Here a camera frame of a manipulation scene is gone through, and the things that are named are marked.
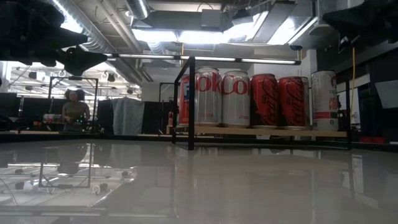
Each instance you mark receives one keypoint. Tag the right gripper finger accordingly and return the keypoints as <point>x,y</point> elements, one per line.
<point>351,18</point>

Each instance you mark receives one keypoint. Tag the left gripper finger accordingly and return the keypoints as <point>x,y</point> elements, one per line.
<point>81,60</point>
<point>68,37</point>

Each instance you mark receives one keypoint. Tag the dark red soda can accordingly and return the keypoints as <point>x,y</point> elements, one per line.
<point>264,99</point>
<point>292,102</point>

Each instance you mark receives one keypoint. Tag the orange-red Fanta can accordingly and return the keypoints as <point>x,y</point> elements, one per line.
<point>185,99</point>

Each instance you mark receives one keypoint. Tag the silver Diet Coke can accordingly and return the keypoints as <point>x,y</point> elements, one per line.
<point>208,93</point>
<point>236,96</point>

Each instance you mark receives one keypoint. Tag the person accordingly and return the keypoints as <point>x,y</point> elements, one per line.
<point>74,109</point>

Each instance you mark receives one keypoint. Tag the grey hanging cloth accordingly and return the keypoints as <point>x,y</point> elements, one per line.
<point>127,115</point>

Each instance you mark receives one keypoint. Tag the black mesh cart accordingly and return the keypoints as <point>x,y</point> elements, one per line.
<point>342,123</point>

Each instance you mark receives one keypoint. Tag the ceiling light panel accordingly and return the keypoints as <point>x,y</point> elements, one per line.
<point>192,36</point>

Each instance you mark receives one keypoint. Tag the grey ceiling box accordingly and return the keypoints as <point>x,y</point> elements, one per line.
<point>211,18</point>

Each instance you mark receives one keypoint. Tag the black metal frame stand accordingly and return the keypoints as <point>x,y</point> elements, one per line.
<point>73,78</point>

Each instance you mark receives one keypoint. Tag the small silver ceiling duct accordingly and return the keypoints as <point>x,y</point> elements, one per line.
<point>138,9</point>

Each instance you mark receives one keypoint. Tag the wooden shelf with black frame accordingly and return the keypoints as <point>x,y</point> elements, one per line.
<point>311,133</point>

